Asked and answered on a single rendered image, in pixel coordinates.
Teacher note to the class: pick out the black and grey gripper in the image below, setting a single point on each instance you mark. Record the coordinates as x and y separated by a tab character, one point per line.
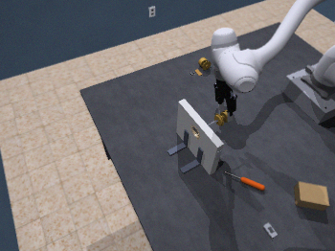
228	95

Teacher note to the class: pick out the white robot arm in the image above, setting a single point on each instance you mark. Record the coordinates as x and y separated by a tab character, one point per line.
241	69

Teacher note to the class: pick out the orange screwdriver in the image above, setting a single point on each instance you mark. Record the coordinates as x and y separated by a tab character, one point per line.
250	182

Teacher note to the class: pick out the tan cardboard box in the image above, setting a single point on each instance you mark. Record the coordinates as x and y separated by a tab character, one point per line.
311	196

